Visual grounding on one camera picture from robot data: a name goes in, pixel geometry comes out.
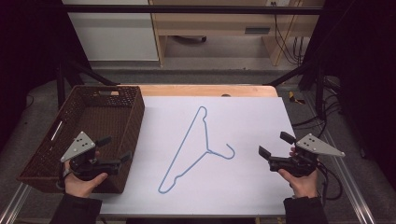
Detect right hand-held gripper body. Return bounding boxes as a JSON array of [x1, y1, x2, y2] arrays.
[[268, 133, 347, 178]]

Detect black floor cables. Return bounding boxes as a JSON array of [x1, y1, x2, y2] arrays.
[[290, 76, 344, 140]]

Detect yellow and black tool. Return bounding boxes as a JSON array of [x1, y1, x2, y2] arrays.
[[287, 91, 306, 105]]

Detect light wooden desk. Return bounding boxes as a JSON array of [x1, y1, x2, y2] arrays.
[[148, 0, 326, 67]]

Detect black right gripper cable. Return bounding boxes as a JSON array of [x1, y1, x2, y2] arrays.
[[316, 160, 344, 202]]

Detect person's left hand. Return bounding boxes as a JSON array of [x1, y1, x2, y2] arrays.
[[64, 150, 109, 199]]

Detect black horizontal frame bar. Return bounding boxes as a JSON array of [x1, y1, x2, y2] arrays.
[[61, 4, 324, 17]]

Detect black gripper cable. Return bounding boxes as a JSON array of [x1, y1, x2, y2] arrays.
[[316, 160, 344, 202], [55, 161, 72, 191]]

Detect brown wicker basket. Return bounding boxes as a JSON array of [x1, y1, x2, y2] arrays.
[[16, 84, 146, 195]]

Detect person's right hand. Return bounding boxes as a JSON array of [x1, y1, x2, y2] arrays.
[[277, 147, 319, 200]]

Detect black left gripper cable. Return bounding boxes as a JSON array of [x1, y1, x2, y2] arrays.
[[55, 161, 72, 191]]

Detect aluminium rail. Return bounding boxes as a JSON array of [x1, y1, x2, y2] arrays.
[[320, 127, 377, 224], [0, 182, 33, 224]]

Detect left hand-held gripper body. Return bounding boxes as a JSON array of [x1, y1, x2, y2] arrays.
[[60, 131, 121, 182]]

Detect dark curtain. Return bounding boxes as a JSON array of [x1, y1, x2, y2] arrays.
[[300, 0, 396, 190], [0, 0, 93, 150]]

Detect white paper sheet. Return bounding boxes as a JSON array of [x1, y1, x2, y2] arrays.
[[92, 95, 297, 217]]

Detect black metal stand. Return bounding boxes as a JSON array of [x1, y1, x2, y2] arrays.
[[54, 55, 120, 110], [266, 55, 328, 120]]

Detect blue wire clothes hanger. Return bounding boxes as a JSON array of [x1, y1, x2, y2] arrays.
[[157, 105, 236, 195]]

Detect black hanging cables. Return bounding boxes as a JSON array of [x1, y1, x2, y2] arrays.
[[269, 1, 306, 66]]

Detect white cabinet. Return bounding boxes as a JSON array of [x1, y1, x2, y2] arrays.
[[61, 0, 161, 63]]

